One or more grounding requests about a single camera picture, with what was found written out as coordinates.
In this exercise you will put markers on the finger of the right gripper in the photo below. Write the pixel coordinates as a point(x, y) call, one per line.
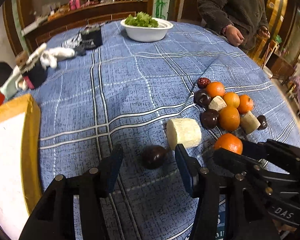
point(239, 164)
point(254, 150)

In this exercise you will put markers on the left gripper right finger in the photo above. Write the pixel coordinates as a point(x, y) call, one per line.
point(189, 170)

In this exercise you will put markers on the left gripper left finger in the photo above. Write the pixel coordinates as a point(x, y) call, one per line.
point(109, 170)

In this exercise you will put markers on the right white yam piece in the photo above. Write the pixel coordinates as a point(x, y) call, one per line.
point(249, 122)

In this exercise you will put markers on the small dark plum right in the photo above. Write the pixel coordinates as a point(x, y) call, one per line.
point(263, 122)

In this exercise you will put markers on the large white yam piece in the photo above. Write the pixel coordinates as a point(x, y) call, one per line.
point(183, 131)

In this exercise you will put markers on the large lower orange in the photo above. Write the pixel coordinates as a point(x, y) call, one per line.
point(229, 118)

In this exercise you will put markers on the small white yam piece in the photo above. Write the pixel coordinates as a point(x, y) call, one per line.
point(217, 103)

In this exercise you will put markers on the blue plaid tablecloth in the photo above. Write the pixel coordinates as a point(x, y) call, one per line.
point(123, 93)

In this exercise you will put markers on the red jujube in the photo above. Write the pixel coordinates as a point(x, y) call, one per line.
point(203, 82)

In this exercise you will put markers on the yellow foam-lined box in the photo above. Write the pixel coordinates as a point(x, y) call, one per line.
point(20, 188)

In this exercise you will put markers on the white gloves pile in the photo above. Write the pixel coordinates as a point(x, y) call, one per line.
point(31, 70)

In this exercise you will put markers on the black box on table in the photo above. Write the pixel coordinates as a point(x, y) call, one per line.
point(91, 37)

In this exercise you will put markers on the white bowl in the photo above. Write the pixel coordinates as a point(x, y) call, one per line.
point(147, 34)

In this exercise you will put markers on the person in dark coat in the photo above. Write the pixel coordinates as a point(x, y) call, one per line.
point(239, 21)

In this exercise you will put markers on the green leafy vegetables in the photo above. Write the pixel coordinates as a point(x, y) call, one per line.
point(142, 20)

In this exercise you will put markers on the wooden cabinet counter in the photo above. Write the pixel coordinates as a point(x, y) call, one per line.
point(99, 13)

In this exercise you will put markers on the pink bottle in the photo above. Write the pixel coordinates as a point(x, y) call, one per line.
point(74, 4)

